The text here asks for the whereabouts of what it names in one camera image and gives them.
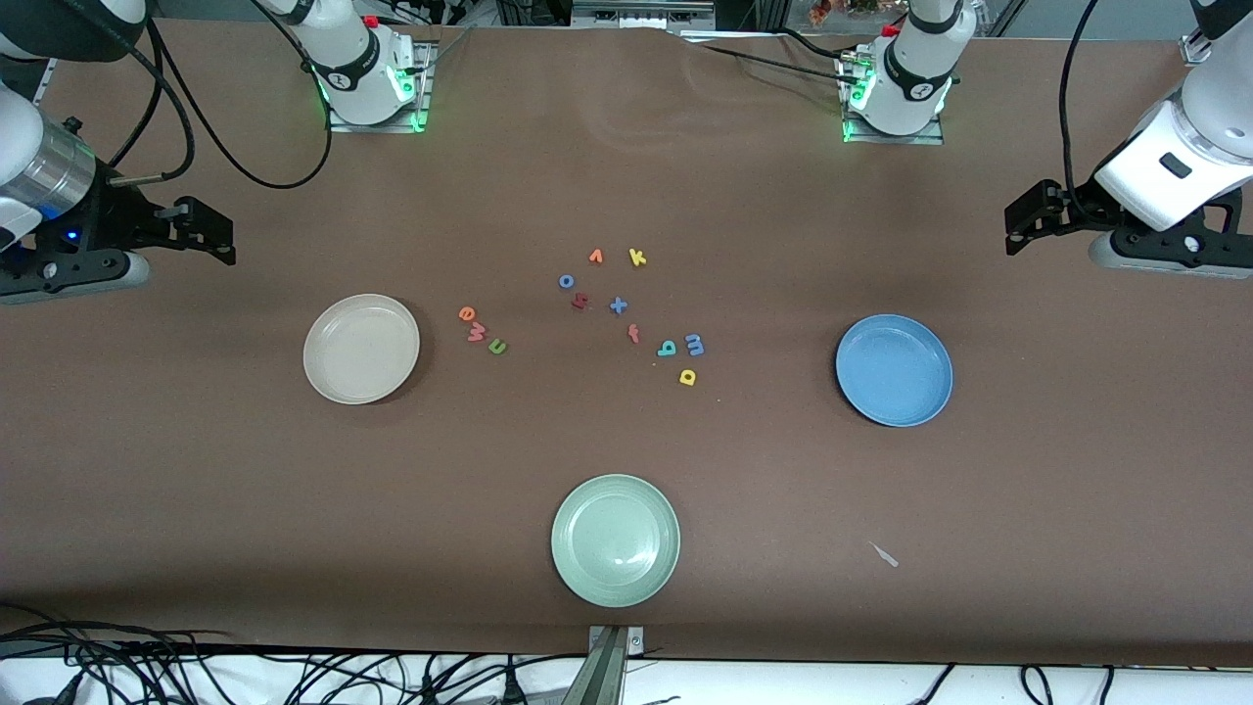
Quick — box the beige brown plate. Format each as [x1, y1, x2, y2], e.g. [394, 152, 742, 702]
[302, 294, 421, 405]

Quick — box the blue plate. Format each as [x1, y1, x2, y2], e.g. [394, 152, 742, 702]
[835, 313, 954, 428]

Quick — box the brown table cover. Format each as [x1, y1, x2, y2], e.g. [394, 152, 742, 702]
[0, 18, 1253, 669]

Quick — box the silver metal fixture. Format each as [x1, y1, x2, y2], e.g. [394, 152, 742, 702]
[571, 0, 718, 30]

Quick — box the pale green plate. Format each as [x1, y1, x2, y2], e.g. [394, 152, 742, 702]
[550, 474, 681, 608]

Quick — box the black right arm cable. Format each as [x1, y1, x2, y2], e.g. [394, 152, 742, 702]
[103, 0, 335, 191]

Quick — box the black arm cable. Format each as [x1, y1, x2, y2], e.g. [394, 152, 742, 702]
[1059, 0, 1103, 222]
[103, 0, 335, 191]

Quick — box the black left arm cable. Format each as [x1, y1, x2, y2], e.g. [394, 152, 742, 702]
[1059, 0, 1103, 222]

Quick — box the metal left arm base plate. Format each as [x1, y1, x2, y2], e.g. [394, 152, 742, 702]
[840, 51, 947, 147]

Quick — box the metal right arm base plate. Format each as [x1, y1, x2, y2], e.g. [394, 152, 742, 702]
[326, 41, 436, 135]

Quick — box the black table cable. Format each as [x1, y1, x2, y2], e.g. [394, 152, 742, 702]
[697, 41, 860, 79]

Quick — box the black cable tangle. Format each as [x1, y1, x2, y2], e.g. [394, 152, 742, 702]
[0, 603, 588, 705]

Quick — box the metal camera mount beam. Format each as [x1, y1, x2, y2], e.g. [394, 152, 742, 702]
[562, 625, 647, 705]

